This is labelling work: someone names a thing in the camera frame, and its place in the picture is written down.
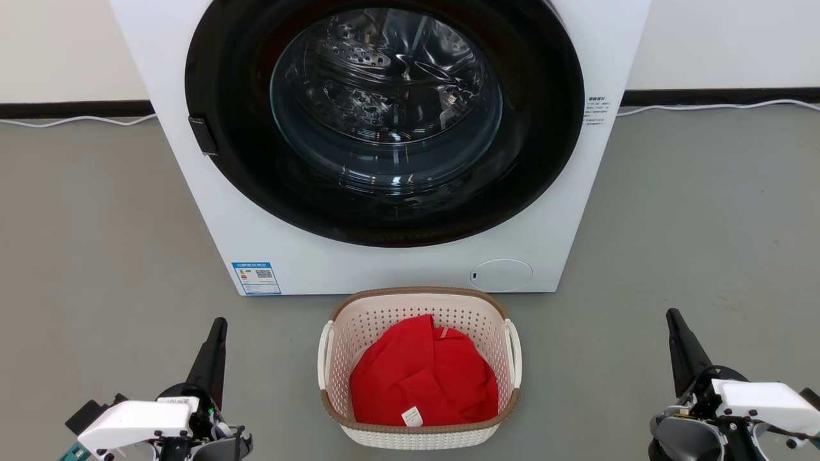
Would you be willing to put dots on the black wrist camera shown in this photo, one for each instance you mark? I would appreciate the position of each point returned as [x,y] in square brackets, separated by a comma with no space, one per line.
[90,413]
[812,397]

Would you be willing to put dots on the blue energy label sticker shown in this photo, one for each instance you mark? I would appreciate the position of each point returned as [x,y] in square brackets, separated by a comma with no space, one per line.
[256,278]

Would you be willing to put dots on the red garment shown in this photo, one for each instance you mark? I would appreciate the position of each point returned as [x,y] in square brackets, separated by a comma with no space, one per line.
[423,378]

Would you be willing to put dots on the round white filter cover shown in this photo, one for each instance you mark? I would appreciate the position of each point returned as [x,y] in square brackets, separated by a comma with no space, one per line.
[501,275]

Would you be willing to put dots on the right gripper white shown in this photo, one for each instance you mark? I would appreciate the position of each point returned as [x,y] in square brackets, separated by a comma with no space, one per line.
[762,400]

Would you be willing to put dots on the cream perforated laundry basket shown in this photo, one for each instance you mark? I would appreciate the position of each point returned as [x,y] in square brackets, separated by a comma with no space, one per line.
[410,438]

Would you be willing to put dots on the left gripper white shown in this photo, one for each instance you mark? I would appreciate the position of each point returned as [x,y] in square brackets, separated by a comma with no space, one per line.
[134,422]

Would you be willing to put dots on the small printed text sticker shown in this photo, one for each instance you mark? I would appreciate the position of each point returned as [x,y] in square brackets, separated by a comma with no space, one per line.
[597,111]

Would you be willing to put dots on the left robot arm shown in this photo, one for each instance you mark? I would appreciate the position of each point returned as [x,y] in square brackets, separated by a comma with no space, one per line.
[224,445]

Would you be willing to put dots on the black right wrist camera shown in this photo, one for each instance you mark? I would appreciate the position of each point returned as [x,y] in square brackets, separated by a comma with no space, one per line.
[812,397]

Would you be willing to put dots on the black round glass door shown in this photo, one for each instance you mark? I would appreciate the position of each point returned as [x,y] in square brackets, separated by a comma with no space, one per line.
[544,147]

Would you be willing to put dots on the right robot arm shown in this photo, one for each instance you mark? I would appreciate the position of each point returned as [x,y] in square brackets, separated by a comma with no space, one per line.
[682,438]

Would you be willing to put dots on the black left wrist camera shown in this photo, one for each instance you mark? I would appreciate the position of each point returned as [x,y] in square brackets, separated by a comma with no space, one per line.
[90,413]

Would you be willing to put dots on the white front-load washing machine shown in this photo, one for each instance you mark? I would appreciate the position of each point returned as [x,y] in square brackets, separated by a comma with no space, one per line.
[397,269]

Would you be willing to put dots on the steel washing drum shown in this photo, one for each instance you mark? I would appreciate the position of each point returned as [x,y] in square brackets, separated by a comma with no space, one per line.
[384,96]

